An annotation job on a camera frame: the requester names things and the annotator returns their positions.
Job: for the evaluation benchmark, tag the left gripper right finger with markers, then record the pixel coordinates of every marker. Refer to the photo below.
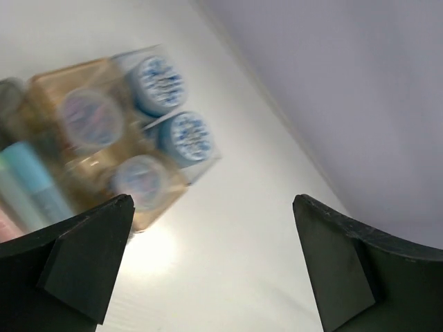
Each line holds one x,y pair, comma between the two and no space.
364,279

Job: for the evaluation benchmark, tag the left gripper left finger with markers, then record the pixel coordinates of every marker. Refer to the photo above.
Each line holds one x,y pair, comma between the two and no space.
61,278

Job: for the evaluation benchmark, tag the blue marker pen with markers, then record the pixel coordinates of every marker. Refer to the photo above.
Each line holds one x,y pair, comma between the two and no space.
52,204

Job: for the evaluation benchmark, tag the purple clip jar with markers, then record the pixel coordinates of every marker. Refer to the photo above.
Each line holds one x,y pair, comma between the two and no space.
90,120

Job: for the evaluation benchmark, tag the blue splash label jar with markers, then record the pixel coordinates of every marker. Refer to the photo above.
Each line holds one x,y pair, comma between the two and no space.
157,86

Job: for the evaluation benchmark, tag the grey plastic bin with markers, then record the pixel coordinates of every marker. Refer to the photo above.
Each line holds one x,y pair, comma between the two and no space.
21,119

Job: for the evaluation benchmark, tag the clear plastic bin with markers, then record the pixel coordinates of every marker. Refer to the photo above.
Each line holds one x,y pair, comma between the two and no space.
150,126

